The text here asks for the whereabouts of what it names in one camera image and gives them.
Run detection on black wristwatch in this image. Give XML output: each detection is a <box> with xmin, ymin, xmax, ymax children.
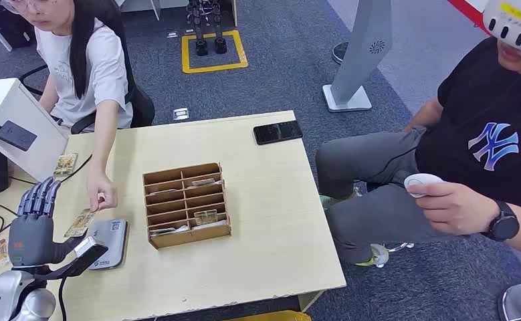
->
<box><xmin>482</xmin><ymin>200</ymin><xmax>521</xmax><ymax>243</ymax></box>

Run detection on headset person's left hand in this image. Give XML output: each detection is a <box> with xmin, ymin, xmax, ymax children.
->
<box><xmin>413</xmin><ymin>181</ymin><xmax>500</xmax><ymax>237</ymax></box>

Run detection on yellow floor tape square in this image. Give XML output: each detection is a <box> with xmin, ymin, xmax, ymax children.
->
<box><xmin>181</xmin><ymin>29</ymin><xmax>249</xmax><ymax>74</ymax></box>

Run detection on person wearing VR headset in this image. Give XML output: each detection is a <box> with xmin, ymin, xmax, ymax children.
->
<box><xmin>315</xmin><ymin>0</ymin><xmax>521</xmax><ymax>269</ymax></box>

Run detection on black standing robot legs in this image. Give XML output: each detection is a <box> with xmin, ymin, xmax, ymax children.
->
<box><xmin>185</xmin><ymin>0</ymin><xmax>228</xmax><ymax>57</ymax></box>

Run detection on person's left hand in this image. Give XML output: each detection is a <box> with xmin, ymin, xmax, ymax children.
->
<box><xmin>86</xmin><ymin>170</ymin><xmax>119</xmax><ymax>213</ymax></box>

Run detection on white handheld controller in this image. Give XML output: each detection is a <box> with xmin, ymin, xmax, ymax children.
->
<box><xmin>403</xmin><ymin>173</ymin><xmax>445</xmax><ymax>199</ymax></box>

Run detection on chrome chair base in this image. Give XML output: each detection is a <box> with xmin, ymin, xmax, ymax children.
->
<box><xmin>386</xmin><ymin>241</ymin><xmax>415</xmax><ymax>253</ymax></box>

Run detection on white key cards stack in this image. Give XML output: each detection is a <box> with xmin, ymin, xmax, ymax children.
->
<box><xmin>149</xmin><ymin>225</ymin><xmax>190</xmax><ymax>238</ymax></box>

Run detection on upright printed key card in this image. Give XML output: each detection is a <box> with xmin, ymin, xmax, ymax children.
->
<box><xmin>193</xmin><ymin>209</ymin><xmax>218</xmax><ymax>227</ymax></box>

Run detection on printed ID card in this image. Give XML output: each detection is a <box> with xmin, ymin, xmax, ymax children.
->
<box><xmin>64</xmin><ymin>208</ymin><xmax>97</xmax><ymax>239</ymax></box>

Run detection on white key card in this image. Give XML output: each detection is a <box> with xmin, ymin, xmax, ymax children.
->
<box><xmin>191</xmin><ymin>220</ymin><xmax>228</xmax><ymax>230</ymax></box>

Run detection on black office chair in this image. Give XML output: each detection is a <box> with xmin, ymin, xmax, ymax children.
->
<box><xmin>18</xmin><ymin>26</ymin><xmax>156</xmax><ymax>135</ymax></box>

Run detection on wooden desk side panel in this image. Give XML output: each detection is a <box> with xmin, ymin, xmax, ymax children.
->
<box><xmin>298</xmin><ymin>290</ymin><xmax>325</xmax><ymax>312</ymax></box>

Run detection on wooden slotted card organizer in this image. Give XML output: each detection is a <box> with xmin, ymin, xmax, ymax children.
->
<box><xmin>142</xmin><ymin>162</ymin><xmax>233</xmax><ymax>250</ymax></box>

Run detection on black round floor object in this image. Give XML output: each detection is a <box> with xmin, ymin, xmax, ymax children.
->
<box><xmin>331</xmin><ymin>41</ymin><xmax>350</xmax><ymax>66</ymax></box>

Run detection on black square pad device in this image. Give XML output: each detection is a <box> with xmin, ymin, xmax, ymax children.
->
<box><xmin>0</xmin><ymin>120</ymin><xmax>38</xmax><ymax>152</ymax></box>

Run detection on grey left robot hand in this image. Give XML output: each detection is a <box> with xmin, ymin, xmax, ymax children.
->
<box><xmin>7</xmin><ymin>176</ymin><xmax>84</xmax><ymax>269</ymax></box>

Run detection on yellow floor tape strip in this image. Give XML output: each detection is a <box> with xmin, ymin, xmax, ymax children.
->
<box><xmin>224</xmin><ymin>310</ymin><xmax>312</xmax><ymax>321</ymax></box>

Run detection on long black desk cable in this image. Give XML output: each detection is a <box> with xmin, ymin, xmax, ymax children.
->
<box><xmin>60</xmin><ymin>153</ymin><xmax>94</xmax><ymax>184</ymax></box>

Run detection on white slanted console stand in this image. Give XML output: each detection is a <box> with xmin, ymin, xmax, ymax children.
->
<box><xmin>0</xmin><ymin>78</ymin><xmax>70</xmax><ymax>183</ymax></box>

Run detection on black cabinet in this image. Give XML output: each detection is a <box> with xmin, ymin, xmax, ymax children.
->
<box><xmin>0</xmin><ymin>0</ymin><xmax>36</xmax><ymax>49</ymax></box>

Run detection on grey kiosk stand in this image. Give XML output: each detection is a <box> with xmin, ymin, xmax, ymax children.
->
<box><xmin>322</xmin><ymin>0</ymin><xmax>393</xmax><ymax>114</ymax></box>

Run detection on white VR headset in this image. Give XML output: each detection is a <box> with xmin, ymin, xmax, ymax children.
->
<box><xmin>482</xmin><ymin>0</ymin><xmax>521</xmax><ymax>53</ymax></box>

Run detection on printed card with green picture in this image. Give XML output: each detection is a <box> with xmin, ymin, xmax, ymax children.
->
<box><xmin>52</xmin><ymin>152</ymin><xmax>79</xmax><ymax>178</ymax></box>

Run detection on white desk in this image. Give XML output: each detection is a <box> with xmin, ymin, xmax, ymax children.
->
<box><xmin>114</xmin><ymin>0</ymin><xmax>239</xmax><ymax>27</ymax></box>

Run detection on person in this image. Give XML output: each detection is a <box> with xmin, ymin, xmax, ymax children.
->
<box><xmin>0</xmin><ymin>0</ymin><xmax>134</xmax><ymax>213</ymax></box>

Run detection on black smartphone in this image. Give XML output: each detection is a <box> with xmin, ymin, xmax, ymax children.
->
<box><xmin>253</xmin><ymin>120</ymin><xmax>304</xmax><ymax>146</ymax></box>

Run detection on grey card reader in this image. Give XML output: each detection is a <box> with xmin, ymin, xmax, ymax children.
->
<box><xmin>85</xmin><ymin>218</ymin><xmax>129</xmax><ymax>271</ymax></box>

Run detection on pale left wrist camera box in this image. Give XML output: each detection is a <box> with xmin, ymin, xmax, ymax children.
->
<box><xmin>67</xmin><ymin>235</ymin><xmax>109</xmax><ymax>278</ymax></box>

